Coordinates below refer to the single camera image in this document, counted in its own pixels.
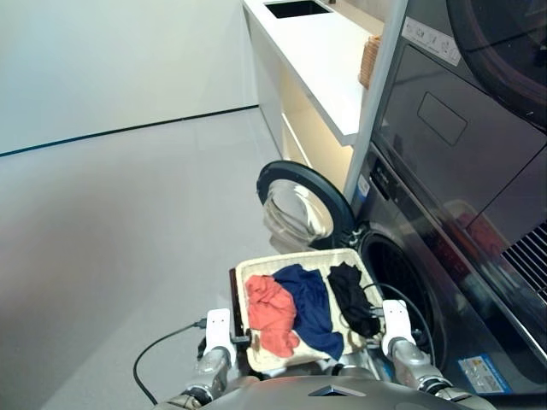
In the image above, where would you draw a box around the navy blue cloth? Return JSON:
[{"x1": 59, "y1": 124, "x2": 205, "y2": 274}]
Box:
[{"x1": 272, "y1": 263, "x2": 345, "y2": 362}]

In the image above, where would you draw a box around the black sink basin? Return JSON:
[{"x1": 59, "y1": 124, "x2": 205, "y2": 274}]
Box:
[{"x1": 262, "y1": 0, "x2": 335, "y2": 21}]

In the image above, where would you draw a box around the black cloth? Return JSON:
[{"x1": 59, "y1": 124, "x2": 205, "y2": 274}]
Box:
[{"x1": 326, "y1": 261, "x2": 382, "y2": 338}]

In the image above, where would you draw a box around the white counter cabinet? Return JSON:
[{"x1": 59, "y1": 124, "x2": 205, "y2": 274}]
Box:
[{"x1": 241, "y1": 0, "x2": 385, "y2": 202}]

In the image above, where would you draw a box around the grey washing machine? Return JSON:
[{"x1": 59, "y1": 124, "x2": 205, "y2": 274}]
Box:
[{"x1": 348, "y1": 140, "x2": 547, "y2": 410}]

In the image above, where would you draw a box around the silver robot torso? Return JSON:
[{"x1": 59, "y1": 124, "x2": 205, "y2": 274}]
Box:
[{"x1": 209, "y1": 366, "x2": 475, "y2": 410}]

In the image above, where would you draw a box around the pale woven laundry basket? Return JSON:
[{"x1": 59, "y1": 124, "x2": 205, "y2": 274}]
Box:
[{"x1": 235, "y1": 248, "x2": 385, "y2": 372}]

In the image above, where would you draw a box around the blue white machine label sticker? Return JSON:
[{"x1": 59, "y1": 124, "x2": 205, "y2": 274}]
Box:
[{"x1": 456, "y1": 356, "x2": 513, "y2": 393}]

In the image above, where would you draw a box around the orange cloth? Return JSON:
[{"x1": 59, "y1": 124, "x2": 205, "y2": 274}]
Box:
[{"x1": 244, "y1": 274, "x2": 301, "y2": 359}]

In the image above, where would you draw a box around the round glass washing machine door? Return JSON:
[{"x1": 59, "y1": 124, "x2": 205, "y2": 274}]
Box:
[{"x1": 256, "y1": 159, "x2": 356, "y2": 253}]

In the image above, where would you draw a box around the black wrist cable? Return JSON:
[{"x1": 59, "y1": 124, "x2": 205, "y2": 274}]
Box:
[
  {"x1": 361, "y1": 282, "x2": 437, "y2": 368},
  {"x1": 132, "y1": 319, "x2": 209, "y2": 407}
]

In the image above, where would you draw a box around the white dryer instruction sticker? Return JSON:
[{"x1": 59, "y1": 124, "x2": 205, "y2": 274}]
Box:
[{"x1": 401, "y1": 15, "x2": 466, "y2": 67}]

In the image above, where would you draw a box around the dark stacked dryer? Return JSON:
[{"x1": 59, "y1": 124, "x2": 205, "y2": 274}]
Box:
[{"x1": 370, "y1": 0, "x2": 547, "y2": 302}]

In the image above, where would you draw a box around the small brown woven basket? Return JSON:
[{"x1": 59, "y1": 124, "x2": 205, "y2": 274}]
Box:
[{"x1": 357, "y1": 34, "x2": 382, "y2": 91}]

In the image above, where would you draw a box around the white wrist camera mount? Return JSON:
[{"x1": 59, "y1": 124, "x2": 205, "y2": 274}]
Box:
[
  {"x1": 379, "y1": 299, "x2": 418, "y2": 355},
  {"x1": 202, "y1": 307, "x2": 234, "y2": 360}
]

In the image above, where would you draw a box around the white upright side panel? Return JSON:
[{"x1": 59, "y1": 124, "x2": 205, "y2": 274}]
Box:
[{"x1": 343, "y1": 0, "x2": 409, "y2": 208}]

